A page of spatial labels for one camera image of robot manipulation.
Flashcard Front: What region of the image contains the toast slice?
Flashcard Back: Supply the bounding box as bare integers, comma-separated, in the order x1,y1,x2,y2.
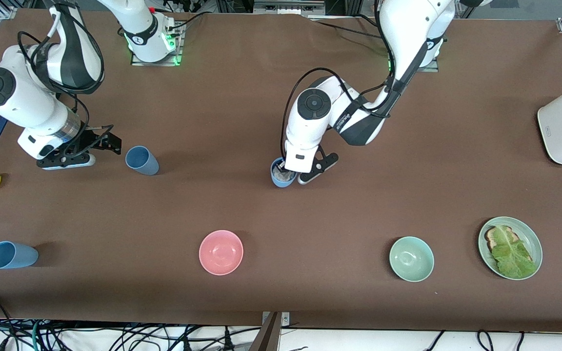
484,225,535,266

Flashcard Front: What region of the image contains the small metal bracket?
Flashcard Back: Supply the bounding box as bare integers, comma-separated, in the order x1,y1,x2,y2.
261,312,291,326

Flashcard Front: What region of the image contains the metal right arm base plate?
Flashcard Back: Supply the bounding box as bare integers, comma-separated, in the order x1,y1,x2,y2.
131,20,184,67

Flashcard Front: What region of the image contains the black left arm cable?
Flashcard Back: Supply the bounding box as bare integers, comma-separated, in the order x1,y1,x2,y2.
281,0,395,157

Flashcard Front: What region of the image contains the blue cup holding paper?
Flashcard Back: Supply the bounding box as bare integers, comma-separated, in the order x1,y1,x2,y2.
270,157,299,189

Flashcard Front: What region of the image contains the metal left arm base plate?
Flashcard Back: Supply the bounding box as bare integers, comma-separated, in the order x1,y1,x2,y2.
387,58,440,73

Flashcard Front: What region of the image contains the grey power strip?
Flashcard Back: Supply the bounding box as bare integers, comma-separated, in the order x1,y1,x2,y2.
253,0,326,15

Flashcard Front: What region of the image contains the green plate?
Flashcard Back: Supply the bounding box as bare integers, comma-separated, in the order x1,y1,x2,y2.
478,216,543,281

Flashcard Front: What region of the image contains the pink bowl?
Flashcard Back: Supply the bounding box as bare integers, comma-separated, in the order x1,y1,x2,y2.
199,230,244,276

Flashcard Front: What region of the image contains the green lettuce leaf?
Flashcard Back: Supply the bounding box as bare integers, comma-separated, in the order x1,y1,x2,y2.
491,227,538,279

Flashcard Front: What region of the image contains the green bowl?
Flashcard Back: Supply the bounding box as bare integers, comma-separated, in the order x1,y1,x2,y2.
389,236,435,283

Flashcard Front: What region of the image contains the brown table cover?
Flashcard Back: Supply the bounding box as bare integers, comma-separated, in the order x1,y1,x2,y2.
0,9,562,333

